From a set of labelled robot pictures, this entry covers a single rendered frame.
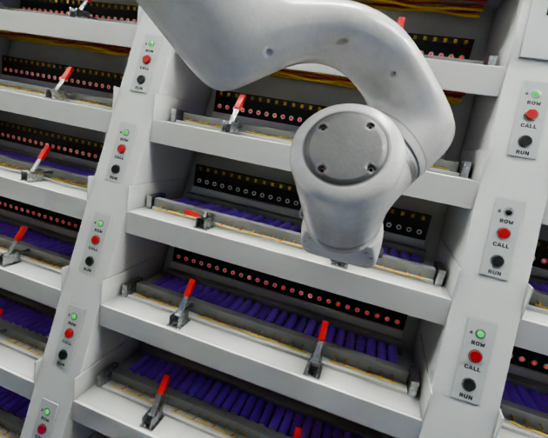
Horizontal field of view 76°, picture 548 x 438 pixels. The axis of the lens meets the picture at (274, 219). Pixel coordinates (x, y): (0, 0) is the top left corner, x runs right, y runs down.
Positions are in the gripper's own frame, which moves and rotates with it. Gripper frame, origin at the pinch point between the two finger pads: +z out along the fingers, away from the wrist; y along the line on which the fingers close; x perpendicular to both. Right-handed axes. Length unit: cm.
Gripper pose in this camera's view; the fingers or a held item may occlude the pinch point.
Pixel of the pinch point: (341, 250)
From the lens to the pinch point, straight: 55.9
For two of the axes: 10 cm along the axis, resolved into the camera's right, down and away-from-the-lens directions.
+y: 9.4, 2.3, -2.5
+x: 3.0, -9.2, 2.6
